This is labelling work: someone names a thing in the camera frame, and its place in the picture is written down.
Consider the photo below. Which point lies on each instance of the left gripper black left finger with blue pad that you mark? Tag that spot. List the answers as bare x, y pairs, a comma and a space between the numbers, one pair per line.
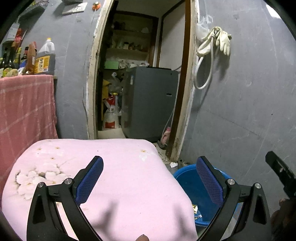
44, 220

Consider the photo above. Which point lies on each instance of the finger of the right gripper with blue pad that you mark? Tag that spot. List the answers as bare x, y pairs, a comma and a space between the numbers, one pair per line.
284, 173

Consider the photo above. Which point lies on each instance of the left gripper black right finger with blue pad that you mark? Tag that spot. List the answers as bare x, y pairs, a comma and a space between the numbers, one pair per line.
254, 220

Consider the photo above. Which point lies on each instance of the person's right hand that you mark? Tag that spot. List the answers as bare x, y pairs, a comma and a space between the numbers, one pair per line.
283, 221

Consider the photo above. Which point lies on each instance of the blue plastic bucket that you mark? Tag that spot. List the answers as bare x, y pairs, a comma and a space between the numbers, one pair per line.
196, 189

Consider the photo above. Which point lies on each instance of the pink floral table cloth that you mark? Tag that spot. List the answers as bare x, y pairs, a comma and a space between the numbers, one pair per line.
134, 195

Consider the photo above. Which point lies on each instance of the pink checked towel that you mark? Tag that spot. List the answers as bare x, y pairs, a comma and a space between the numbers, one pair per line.
28, 114

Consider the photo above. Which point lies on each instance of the red white rice sack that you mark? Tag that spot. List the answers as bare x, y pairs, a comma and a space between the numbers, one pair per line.
111, 116

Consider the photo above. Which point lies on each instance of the white rubber gloves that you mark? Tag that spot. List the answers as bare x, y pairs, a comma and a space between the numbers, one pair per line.
219, 37

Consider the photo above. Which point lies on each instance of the brown sauce packet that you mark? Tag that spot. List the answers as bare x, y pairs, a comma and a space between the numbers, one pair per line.
31, 55

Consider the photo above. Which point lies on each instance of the large soy sauce jug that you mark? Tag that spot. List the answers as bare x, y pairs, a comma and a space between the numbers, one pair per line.
45, 59

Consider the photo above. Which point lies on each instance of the grey washing machine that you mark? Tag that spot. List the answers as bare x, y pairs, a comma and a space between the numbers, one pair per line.
148, 100

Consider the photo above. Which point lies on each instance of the dark sauce bottle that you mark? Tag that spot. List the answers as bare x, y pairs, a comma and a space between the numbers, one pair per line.
10, 62

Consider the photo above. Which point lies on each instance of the green box on shelf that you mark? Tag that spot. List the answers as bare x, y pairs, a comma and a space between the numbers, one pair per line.
111, 64

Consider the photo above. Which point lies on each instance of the metal grater box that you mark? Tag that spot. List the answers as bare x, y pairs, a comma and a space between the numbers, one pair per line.
11, 34

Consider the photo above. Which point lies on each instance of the wooden door frame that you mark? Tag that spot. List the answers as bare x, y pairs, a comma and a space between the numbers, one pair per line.
186, 87

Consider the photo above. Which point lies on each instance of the wall spice rack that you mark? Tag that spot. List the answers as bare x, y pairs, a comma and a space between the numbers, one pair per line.
36, 7

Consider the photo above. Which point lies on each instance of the wall switch plate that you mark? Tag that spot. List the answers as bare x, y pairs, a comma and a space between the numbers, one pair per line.
74, 8

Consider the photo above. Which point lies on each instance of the orange wall hook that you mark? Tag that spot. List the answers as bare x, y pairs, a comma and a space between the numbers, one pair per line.
96, 6

